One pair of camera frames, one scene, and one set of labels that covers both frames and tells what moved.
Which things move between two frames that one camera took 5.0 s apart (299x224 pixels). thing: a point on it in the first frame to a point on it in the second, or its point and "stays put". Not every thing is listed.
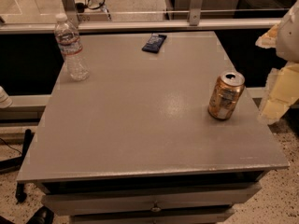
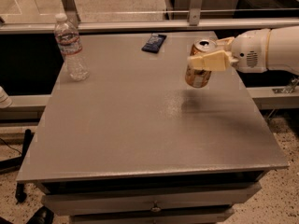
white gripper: x=290 y=38 to x=249 y=51
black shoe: x=44 y=216 stays put
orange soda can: x=226 y=95 to x=199 y=77
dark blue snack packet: x=154 y=43 stays put
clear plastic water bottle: x=69 y=40 stays put
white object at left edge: x=6 y=101 stays put
